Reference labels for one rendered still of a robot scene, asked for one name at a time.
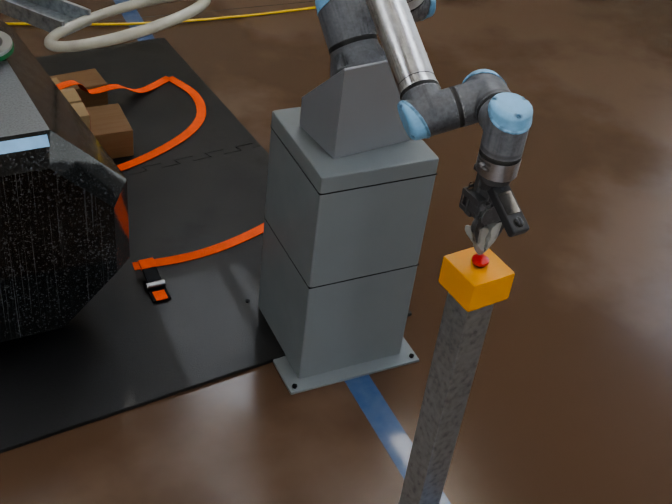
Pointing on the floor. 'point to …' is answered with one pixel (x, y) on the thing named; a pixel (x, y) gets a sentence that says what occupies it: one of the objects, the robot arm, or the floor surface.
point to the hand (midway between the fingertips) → (482, 251)
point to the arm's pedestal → (341, 253)
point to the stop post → (452, 368)
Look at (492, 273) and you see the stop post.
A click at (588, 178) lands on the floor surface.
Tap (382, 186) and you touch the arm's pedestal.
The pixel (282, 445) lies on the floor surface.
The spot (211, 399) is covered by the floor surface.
